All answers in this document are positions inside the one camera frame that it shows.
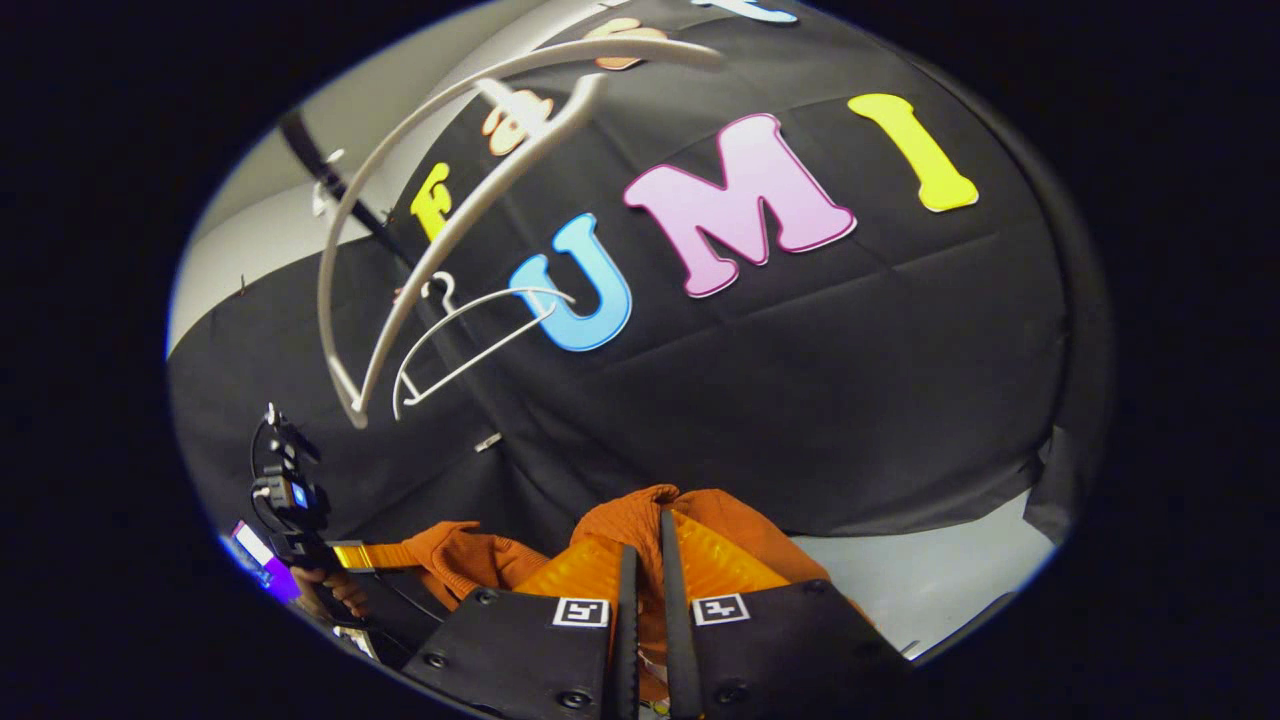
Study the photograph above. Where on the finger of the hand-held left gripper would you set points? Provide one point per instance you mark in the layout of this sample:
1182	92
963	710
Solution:
375	555
405	610

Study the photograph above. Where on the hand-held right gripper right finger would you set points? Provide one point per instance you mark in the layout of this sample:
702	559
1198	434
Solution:
780	650

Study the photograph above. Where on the white clothes hanger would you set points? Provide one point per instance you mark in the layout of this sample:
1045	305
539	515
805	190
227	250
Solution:
578	100

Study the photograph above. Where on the black backdrop cloth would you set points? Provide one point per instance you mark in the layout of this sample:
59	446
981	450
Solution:
850	350

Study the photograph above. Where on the small backdrop clip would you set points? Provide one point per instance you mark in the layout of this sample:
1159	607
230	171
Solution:
489	441

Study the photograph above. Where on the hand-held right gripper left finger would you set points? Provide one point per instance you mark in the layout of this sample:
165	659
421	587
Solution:
520	650

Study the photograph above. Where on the black clothes rail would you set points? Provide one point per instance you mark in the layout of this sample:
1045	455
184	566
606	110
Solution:
340	190

